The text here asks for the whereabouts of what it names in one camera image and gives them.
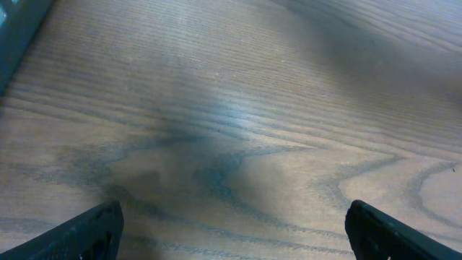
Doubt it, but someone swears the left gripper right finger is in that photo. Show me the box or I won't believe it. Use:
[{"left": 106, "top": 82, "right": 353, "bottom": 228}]
[{"left": 344, "top": 200, "right": 461, "bottom": 260}]

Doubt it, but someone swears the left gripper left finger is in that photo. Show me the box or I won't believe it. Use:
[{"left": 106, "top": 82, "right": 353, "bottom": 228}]
[{"left": 1, "top": 200, "right": 124, "bottom": 260}]

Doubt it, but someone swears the grey plastic shopping basket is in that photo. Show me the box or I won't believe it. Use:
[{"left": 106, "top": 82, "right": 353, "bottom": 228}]
[{"left": 1, "top": 0, "right": 53, "bottom": 92}]

